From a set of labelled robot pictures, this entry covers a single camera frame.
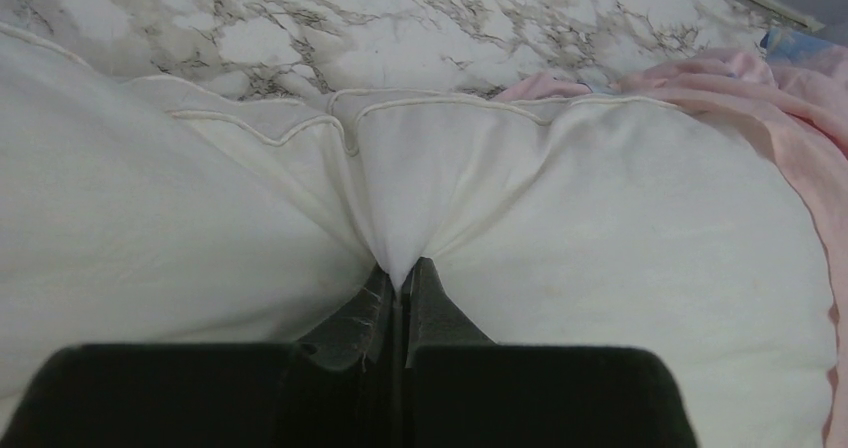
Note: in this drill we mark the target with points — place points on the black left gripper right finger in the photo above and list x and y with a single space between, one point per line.
460 388

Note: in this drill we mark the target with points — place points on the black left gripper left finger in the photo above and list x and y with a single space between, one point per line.
330 388

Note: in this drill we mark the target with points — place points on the white pillow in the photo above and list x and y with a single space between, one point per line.
153 210

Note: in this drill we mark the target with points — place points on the Elsa print pink-lined pillowcase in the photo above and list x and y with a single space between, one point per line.
795 120

